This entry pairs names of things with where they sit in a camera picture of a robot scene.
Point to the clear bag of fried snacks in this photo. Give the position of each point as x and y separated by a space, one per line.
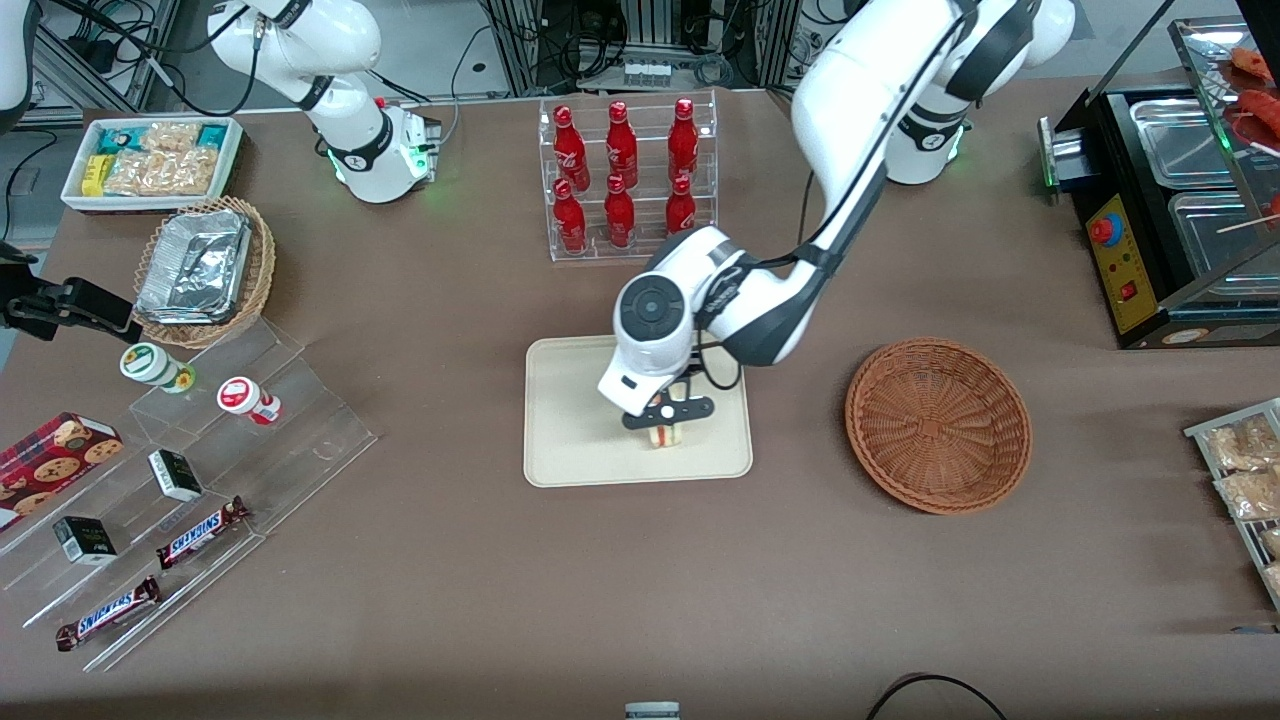
1240 445
1273 580
1270 542
1250 493

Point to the stack of foil trays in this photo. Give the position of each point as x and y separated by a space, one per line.
195 265

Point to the beige rectangular tray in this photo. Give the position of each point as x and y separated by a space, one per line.
570 430

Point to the steel food pan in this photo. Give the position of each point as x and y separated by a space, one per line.
1215 235
1180 145

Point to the small grey device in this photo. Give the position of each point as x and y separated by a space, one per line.
652 712

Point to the red cola bottle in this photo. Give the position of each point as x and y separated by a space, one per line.
619 215
680 205
683 140
621 145
569 145
570 222

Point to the red lidded yogurt cup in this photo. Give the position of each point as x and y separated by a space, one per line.
242 397

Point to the round brown wicker basket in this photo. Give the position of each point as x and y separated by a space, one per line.
940 425

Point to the clear acrylic bottle rack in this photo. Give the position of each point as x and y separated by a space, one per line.
600 252

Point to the light wicker basket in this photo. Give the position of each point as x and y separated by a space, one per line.
262 270

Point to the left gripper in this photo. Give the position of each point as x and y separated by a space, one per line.
686 374

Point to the triangular sandwich wedge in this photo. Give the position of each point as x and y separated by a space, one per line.
666 437

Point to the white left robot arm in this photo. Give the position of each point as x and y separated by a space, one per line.
850 100

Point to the red sausage on skewer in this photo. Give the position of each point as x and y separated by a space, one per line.
1262 108
1255 62

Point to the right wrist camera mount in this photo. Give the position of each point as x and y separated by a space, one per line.
15 255

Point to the Snickers chocolate bar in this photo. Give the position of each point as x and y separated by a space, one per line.
200 533
108 613

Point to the clear bag of crackers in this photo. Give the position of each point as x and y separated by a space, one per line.
165 175
170 137

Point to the white rectangular snack bin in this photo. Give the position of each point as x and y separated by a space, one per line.
72 200

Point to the clear acrylic stepped display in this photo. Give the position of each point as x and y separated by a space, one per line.
300 450

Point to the yellow snack packet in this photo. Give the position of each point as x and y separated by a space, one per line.
93 176

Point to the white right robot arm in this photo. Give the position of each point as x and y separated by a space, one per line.
350 140

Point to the teal snack packet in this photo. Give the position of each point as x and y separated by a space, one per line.
117 140
212 134

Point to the red plaid cookie box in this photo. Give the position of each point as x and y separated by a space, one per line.
55 460

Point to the aluminium frame rack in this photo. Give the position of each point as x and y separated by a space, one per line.
640 25

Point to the green lidded yogurt cup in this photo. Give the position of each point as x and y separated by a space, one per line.
150 364

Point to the white power strip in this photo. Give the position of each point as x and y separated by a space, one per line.
646 72

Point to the small black box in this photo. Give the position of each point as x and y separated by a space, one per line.
176 475
85 541

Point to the black hot food display case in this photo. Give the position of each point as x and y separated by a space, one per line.
1120 270

